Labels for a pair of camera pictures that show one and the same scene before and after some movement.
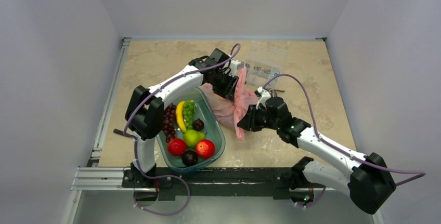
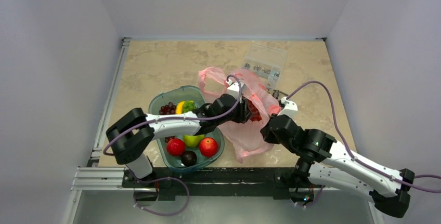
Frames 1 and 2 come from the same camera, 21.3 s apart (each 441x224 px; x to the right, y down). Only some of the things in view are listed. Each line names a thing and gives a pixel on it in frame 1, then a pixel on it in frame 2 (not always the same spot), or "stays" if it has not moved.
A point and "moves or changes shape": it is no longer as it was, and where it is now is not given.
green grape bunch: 189,109 stays
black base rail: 282,183 stays
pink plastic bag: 227,113 moves or changes shape
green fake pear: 192,136 stays
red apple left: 177,146 stays
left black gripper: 228,91 → 244,112
